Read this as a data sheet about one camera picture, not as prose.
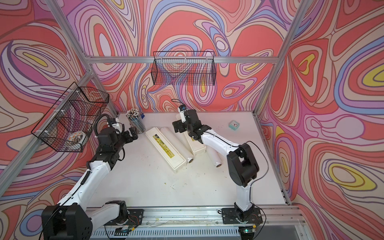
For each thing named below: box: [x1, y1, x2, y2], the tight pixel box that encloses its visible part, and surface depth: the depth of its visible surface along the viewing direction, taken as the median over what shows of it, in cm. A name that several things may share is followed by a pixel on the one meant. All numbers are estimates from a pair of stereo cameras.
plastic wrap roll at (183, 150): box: [160, 127, 194, 164], surface depth 99 cm
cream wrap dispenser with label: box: [145, 127, 187, 173], surface depth 91 cm
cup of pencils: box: [126, 108, 146, 134], surface depth 98 cm
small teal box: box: [228, 120, 240, 131], surface depth 113 cm
